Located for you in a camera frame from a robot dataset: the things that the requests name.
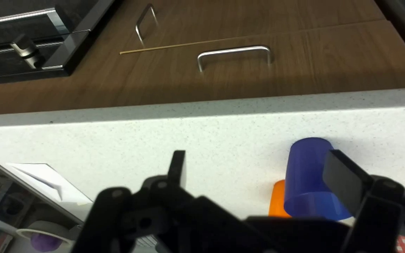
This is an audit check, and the silver drawer handle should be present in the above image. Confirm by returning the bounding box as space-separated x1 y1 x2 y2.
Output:
135 3 159 45
197 45 272 73

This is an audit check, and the white paper sheet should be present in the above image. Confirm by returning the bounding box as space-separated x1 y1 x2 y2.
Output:
5 162 94 205

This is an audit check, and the blue plastic cup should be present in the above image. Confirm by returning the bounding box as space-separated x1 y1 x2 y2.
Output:
283 137 353 221

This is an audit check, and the white bowl with purple object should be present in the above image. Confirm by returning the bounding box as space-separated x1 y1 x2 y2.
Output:
15 220 81 253

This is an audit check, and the brown wooden drawer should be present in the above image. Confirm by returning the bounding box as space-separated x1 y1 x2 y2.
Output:
113 0 387 55
65 20 405 108

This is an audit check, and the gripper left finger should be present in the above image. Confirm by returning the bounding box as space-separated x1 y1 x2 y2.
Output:
72 150 250 253

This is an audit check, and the shiny silver metal appliance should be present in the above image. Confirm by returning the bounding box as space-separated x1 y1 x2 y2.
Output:
0 154 85 253

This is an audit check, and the black oven door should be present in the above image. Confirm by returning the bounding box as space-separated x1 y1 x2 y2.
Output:
0 0 116 86

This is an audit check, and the orange plastic cup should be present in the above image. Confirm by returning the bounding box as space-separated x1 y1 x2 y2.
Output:
268 180 293 218

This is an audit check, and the silver oven door handle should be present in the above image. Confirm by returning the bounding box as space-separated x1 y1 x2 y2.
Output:
0 8 70 35
0 34 64 70

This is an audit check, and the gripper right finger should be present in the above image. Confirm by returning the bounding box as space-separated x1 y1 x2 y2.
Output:
322 149 405 253

